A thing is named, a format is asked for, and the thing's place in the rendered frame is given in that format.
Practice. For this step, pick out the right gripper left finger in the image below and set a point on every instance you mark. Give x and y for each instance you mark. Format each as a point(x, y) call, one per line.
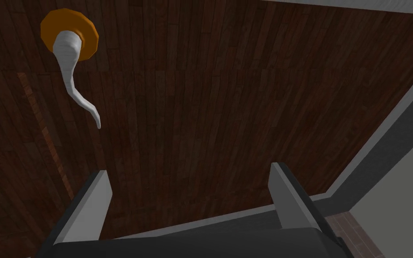
point(92, 211)

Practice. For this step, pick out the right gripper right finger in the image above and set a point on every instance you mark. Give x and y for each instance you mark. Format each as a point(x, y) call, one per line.
point(292, 200)

